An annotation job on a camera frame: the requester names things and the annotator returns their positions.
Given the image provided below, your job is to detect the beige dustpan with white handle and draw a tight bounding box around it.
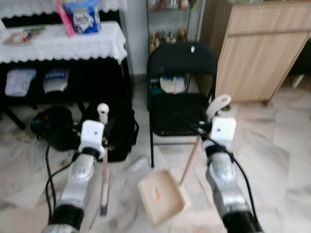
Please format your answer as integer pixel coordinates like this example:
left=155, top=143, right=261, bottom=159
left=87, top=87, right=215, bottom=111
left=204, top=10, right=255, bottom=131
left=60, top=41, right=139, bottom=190
left=138, top=94, right=232, bottom=228

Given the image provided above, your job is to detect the black luggage bag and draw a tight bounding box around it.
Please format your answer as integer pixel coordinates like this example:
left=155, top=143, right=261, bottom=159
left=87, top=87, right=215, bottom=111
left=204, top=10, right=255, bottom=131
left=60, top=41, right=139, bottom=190
left=73, top=104, right=139, bottom=162

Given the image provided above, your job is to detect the white green paper bag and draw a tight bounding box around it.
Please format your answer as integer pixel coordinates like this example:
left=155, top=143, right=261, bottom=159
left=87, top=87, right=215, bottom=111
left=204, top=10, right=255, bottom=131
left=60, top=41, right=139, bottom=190
left=159, top=77, right=189, bottom=95

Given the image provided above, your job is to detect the black wooden table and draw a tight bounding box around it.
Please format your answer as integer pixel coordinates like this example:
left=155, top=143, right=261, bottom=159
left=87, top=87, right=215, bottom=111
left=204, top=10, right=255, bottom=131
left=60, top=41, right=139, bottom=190
left=0, top=10, right=134, bottom=129

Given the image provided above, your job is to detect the black round backpack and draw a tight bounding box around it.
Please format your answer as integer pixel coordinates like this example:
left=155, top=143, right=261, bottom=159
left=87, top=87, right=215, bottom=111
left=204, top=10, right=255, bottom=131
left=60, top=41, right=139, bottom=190
left=31, top=106, right=78, bottom=151

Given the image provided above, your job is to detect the black folding chair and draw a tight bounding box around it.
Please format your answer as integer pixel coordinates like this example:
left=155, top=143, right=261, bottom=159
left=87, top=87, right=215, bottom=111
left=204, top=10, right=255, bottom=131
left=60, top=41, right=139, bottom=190
left=146, top=43, right=218, bottom=168

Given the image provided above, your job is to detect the white bag with blue print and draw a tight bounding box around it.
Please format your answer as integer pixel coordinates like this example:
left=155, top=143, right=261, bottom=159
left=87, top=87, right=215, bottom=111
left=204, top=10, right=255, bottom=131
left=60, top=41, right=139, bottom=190
left=43, top=69, right=69, bottom=94

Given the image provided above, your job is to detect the light wood sideboard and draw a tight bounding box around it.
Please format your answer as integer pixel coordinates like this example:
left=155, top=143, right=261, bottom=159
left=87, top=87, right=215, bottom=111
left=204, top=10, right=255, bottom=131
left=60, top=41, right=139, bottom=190
left=199, top=0, right=311, bottom=105

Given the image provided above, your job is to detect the white lace tablecloth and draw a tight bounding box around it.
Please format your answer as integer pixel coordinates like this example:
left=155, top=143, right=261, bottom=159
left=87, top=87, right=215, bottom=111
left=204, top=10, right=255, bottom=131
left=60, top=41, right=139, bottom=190
left=0, top=20, right=128, bottom=65

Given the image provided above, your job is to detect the plain white bag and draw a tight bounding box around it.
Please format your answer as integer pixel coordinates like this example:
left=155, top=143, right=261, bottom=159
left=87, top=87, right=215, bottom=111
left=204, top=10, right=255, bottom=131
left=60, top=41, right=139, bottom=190
left=5, top=68, right=37, bottom=97

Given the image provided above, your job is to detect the glass display cabinet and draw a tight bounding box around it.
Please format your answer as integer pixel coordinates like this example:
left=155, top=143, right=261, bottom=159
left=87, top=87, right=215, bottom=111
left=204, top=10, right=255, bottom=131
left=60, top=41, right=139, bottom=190
left=146, top=0, right=207, bottom=56

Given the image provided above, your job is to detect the blue Love Letters biscuit tub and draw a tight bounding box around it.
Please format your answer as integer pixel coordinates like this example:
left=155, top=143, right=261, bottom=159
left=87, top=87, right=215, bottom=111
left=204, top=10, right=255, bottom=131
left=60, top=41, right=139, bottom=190
left=63, top=0, right=101, bottom=34

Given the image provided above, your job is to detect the pink box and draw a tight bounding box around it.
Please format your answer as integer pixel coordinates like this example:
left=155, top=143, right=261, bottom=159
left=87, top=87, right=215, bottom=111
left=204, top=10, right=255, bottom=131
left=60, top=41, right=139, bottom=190
left=54, top=0, right=77, bottom=37

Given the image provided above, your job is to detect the flat patterned tray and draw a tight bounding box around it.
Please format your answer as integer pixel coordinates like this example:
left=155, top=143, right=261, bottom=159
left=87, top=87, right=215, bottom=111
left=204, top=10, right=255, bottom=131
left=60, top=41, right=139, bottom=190
left=2, top=27, right=47, bottom=47

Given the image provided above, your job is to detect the white lace runner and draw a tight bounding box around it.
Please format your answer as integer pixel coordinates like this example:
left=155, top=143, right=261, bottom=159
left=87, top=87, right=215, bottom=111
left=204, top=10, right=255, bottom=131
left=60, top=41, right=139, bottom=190
left=0, top=0, right=128, bottom=19

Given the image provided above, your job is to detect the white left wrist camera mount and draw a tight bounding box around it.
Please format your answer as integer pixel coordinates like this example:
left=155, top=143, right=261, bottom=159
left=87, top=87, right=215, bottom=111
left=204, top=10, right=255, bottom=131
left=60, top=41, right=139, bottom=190
left=79, top=120, right=106, bottom=152

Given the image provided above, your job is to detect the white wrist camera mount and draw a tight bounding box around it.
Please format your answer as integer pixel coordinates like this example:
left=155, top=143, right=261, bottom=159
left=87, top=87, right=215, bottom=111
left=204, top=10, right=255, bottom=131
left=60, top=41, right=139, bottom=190
left=79, top=120, right=106, bottom=152
left=210, top=116, right=237, bottom=150

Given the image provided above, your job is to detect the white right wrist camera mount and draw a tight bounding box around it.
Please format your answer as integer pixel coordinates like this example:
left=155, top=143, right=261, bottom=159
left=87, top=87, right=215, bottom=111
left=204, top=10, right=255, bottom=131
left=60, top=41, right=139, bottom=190
left=210, top=116, right=237, bottom=150

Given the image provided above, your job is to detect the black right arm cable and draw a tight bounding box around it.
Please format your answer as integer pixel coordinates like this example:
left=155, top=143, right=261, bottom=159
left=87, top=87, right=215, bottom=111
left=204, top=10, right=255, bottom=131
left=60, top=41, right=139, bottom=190
left=202, top=138, right=260, bottom=231

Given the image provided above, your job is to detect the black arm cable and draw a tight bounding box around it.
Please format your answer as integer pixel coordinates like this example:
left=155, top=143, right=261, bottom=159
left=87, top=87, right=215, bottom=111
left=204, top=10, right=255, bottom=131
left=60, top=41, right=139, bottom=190
left=202, top=138, right=260, bottom=231
left=45, top=143, right=81, bottom=219

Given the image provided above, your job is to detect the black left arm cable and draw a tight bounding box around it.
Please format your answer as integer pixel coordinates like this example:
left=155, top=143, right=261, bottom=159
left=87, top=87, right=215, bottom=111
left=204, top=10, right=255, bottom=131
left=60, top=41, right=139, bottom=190
left=45, top=143, right=81, bottom=219

